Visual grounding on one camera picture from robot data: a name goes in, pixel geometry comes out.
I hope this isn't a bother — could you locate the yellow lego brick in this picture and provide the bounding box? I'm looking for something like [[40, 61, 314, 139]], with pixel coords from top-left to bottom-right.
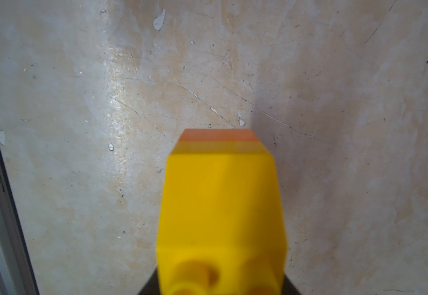
[[157, 141, 287, 295]]

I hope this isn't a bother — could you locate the orange lego brick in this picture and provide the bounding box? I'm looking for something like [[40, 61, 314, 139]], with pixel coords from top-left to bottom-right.
[[179, 129, 259, 141]]

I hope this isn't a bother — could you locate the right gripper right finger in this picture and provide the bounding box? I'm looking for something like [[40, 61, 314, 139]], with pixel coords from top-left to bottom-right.
[[281, 274, 301, 295]]

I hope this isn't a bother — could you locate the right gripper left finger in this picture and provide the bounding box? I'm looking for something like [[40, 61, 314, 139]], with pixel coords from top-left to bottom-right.
[[138, 269, 161, 295]]

